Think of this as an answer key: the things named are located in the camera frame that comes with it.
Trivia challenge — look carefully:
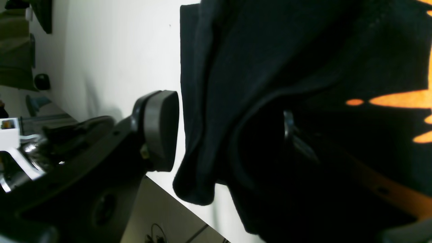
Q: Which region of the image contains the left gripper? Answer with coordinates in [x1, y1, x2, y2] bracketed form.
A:
[1, 116, 115, 193]

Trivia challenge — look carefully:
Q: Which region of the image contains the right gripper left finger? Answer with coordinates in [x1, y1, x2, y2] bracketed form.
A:
[1, 90, 179, 243]

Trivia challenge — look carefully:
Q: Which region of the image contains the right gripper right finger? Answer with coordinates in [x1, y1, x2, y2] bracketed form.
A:
[283, 110, 431, 243]

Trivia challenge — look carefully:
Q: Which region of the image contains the black T-shirt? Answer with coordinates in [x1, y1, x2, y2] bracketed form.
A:
[173, 0, 431, 243]

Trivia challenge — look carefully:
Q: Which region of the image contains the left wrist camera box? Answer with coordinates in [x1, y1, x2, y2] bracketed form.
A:
[0, 117, 21, 151]

